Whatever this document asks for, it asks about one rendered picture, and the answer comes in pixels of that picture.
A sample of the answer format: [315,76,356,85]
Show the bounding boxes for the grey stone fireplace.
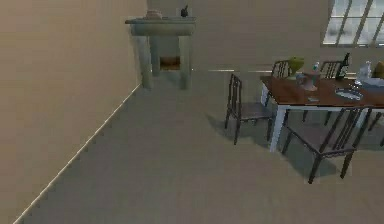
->
[124,16,197,91]

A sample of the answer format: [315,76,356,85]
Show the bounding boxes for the brown dining table white legs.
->
[259,75,384,154]

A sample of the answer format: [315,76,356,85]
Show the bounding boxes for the tan bowl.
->
[145,9,164,20]

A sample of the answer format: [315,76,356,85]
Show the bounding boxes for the green leafy plant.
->
[287,55,306,80]

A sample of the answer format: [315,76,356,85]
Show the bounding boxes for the pink vase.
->
[302,70,322,92]

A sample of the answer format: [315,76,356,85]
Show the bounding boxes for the grey plate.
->
[334,88,364,101]

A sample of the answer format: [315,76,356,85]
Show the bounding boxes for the dark wine bottle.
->
[335,52,351,81]

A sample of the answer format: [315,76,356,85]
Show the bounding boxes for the clear glass jug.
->
[354,60,373,86]

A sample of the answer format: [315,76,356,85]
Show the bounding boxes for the pale blue folded cloth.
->
[361,77,384,90]

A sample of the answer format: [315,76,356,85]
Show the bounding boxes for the yellow-brown round object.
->
[372,60,384,80]

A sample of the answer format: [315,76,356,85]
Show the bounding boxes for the window with grey frame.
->
[321,0,384,47]

